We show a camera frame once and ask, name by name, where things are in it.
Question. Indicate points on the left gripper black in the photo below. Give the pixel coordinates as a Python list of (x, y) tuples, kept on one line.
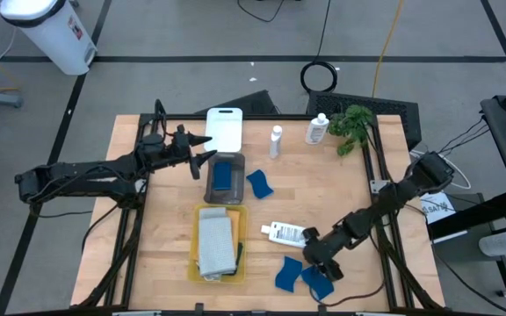
[(179, 147)]

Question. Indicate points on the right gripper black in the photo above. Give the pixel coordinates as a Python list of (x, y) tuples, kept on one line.
[(321, 250)]

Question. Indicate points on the blue wavy sponge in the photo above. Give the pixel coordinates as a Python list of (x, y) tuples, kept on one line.
[(319, 285), (259, 184), (288, 274), (222, 175)]

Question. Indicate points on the white cleaner bottle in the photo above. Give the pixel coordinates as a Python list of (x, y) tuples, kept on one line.
[(276, 142), (316, 131), (286, 234)]

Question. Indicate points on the grey waffle towel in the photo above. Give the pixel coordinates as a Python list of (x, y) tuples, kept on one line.
[(212, 213), (215, 246)]

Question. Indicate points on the orange towel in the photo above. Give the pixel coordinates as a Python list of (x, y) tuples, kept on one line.
[(234, 224)]

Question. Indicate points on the dark green towel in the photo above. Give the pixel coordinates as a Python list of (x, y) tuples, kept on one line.
[(240, 256)]

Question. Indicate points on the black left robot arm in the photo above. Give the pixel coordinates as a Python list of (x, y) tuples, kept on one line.
[(81, 173)]

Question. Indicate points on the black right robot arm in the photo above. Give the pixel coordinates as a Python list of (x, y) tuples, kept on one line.
[(393, 197)]

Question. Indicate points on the grey translucent plastic bin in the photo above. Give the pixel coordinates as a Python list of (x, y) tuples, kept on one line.
[(240, 188)]

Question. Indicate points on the black flat panel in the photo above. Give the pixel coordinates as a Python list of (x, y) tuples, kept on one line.
[(248, 103)]

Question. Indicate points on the yellow translucent plastic bin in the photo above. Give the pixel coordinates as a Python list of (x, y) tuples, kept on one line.
[(193, 272)]

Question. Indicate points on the white paper sign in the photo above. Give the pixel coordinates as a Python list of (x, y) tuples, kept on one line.
[(437, 207)]

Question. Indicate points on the green leafy plant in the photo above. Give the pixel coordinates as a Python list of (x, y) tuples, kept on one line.
[(352, 125)]

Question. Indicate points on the black side cart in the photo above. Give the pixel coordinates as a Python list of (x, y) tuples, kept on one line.
[(477, 215)]

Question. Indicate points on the white paper roll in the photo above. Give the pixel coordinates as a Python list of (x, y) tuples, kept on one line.
[(496, 244)]

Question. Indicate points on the black perforated computer case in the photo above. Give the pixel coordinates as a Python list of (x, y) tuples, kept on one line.
[(393, 109)]

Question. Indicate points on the white trash can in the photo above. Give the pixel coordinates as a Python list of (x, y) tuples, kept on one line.
[(55, 39)]

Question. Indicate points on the silver aluminium rail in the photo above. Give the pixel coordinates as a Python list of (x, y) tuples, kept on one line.
[(373, 313), (136, 313)]

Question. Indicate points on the black aluminium table frame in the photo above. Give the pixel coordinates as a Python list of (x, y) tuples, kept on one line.
[(279, 117)]

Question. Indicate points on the silver mounting bracket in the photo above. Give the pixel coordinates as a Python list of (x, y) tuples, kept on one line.
[(375, 186)]

